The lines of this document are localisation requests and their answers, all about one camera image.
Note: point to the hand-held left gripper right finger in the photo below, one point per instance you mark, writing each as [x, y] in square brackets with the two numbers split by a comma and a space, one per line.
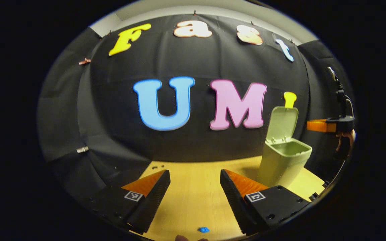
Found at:
[235, 197]

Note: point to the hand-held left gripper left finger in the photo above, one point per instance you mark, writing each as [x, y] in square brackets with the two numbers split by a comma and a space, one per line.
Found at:
[152, 197]

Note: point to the green desktop garbage bin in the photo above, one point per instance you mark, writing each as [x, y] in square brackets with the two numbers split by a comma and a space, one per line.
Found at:
[281, 160]

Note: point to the wooden desktop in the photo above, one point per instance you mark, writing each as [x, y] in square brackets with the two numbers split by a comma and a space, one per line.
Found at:
[196, 194]

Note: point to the pink cloth clip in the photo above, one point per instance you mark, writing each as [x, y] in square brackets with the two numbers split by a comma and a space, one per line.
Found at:
[84, 61]

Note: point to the black backdrop cloth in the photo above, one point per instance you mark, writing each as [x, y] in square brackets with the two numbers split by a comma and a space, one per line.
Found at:
[193, 144]

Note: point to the white cloth clip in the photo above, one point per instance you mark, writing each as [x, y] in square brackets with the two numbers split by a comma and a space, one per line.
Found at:
[82, 149]

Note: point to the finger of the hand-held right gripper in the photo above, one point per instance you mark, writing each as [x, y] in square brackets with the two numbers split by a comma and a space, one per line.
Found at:
[318, 126]

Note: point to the blue paper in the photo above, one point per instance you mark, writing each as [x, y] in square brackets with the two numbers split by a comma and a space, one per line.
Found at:
[203, 229]

